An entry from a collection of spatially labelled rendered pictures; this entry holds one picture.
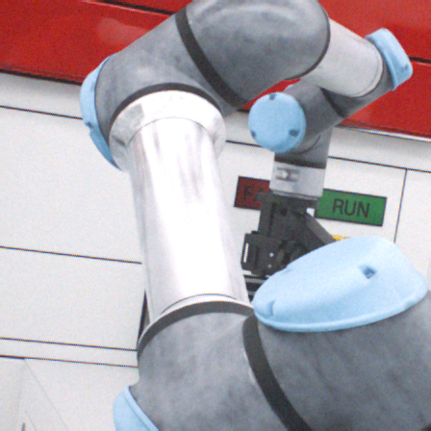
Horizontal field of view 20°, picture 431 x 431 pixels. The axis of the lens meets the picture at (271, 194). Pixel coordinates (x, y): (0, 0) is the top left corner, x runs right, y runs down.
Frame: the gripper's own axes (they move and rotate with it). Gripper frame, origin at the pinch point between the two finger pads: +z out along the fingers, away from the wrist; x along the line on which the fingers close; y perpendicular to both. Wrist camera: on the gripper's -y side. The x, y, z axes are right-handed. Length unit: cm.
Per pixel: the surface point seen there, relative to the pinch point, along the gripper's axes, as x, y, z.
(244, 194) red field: -6.6, 14.1, -18.4
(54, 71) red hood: 20.3, 31.3, -31.9
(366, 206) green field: -21.7, 1.1, -19.2
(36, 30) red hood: 23, 33, -37
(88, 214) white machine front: 10.5, 29.4, -12.5
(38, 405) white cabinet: 24.9, 21.9, 12.2
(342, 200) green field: -18.6, 3.8, -19.6
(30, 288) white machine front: 15.6, 33.8, -0.9
